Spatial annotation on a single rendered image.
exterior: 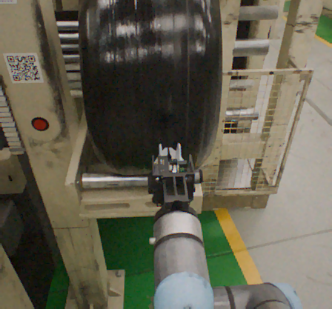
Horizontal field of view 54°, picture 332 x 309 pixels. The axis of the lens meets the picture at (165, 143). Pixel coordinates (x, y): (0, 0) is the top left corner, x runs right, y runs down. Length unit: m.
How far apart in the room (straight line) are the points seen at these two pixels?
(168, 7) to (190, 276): 0.46
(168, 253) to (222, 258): 1.41
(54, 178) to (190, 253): 0.66
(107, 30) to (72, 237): 0.82
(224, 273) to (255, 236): 0.30
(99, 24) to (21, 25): 0.22
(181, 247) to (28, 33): 0.57
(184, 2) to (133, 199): 0.54
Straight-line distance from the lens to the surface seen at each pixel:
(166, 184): 0.55
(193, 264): 0.46
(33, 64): 0.84
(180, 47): 0.63
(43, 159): 1.01
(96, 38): 0.65
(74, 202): 0.94
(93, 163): 1.16
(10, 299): 1.27
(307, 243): 2.05
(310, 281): 1.92
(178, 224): 0.49
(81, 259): 1.38
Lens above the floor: 1.56
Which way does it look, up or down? 38 degrees down
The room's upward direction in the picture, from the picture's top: straight up
